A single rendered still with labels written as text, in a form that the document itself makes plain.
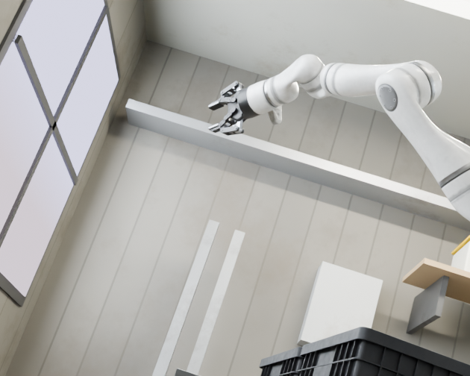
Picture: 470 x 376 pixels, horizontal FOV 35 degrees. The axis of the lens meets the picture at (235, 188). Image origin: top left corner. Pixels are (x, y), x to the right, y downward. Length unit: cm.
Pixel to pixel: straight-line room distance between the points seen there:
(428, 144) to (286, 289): 305
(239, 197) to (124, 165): 74
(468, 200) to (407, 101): 21
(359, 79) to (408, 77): 17
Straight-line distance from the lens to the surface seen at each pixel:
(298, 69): 167
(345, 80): 157
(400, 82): 141
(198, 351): 386
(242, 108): 178
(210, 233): 413
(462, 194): 139
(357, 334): 145
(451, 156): 139
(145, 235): 444
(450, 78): 443
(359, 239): 454
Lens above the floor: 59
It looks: 21 degrees up
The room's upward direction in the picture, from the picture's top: 19 degrees clockwise
